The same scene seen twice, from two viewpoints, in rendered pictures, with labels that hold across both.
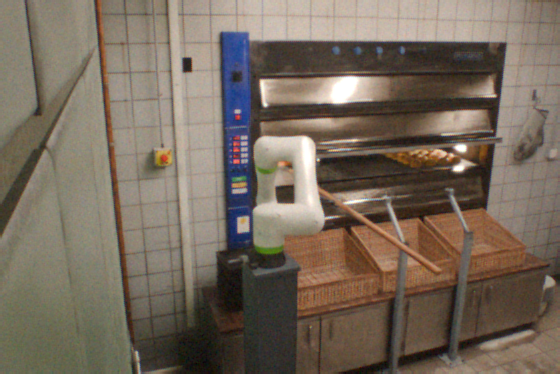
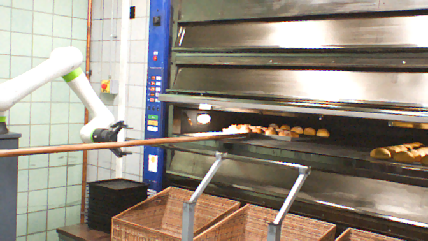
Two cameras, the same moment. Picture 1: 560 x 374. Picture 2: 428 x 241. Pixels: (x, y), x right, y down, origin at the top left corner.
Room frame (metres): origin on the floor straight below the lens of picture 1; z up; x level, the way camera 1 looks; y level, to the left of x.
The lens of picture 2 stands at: (1.50, -2.88, 1.51)
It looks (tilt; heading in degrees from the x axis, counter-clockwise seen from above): 4 degrees down; 60
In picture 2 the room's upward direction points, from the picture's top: 3 degrees clockwise
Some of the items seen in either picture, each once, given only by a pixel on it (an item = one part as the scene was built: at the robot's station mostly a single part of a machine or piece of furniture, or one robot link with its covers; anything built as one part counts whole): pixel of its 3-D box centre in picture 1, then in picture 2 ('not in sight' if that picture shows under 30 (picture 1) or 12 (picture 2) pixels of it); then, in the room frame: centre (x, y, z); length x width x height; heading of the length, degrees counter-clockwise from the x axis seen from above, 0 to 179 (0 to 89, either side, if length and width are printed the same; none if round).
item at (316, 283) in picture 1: (322, 266); (176, 222); (2.82, -0.28, 0.72); 0.56 x 0.49 x 0.28; 111
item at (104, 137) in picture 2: not in sight; (110, 137); (2.46, -0.15, 1.19); 0.09 x 0.07 x 0.08; 110
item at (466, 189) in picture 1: (382, 199); (292, 181); (3.27, -0.74, 1.02); 1.79 x 0.11 x 0.19; 110
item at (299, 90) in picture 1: (389, 87); (301, 33); (3.27, -0.74, 1.80); 1.79 x 0.11 x 0.19; 110
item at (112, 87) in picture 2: (163, 156); (109, 86); (2.72, 0.66, 1.46); 0.10 x 0.07 x 0.10; 110
